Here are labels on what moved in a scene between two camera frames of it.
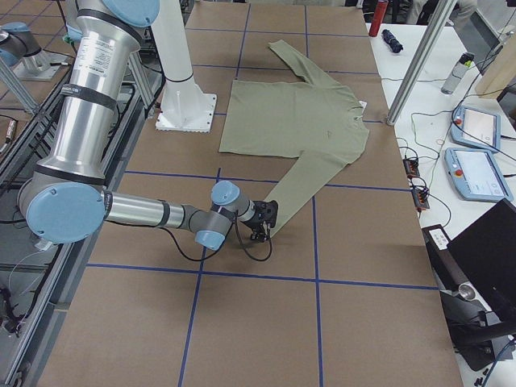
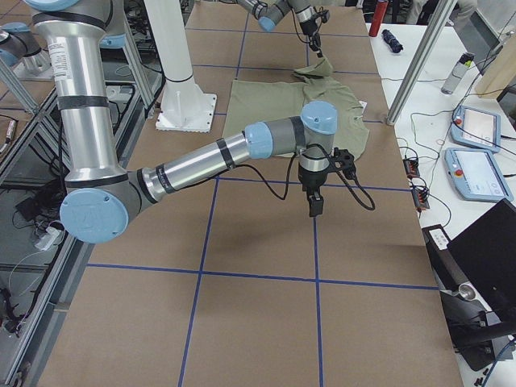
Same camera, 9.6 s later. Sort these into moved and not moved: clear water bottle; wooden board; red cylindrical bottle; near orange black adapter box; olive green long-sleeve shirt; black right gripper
Moved: black right gripper; olive green long-sleeve shirt
Not moved: near orange black adapter box; red cylindrical bottle; wooden board; clear water bottle
